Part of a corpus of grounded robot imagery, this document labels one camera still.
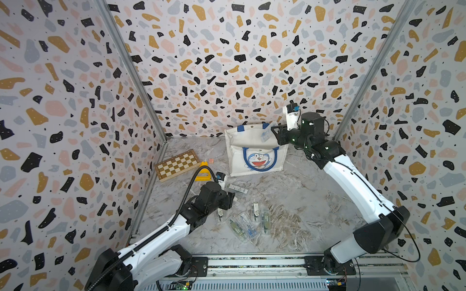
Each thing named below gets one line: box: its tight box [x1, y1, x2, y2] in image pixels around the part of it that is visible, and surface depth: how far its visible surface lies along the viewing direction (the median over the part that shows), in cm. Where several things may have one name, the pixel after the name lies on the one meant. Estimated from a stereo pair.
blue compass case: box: [239, 212, 261, 239], surface depth 86 cm
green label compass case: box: [260, 206, 272, 236], surface depth 87 cm
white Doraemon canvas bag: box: [224, 123, 290, 178], surface depth 97 cm
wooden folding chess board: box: [154, 148, 201, 183], surface depth 106 cm
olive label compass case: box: [228, 215, 250, 244], surface depth 85 cm
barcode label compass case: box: [226, 183, 249, 194], surface depth 97 cm
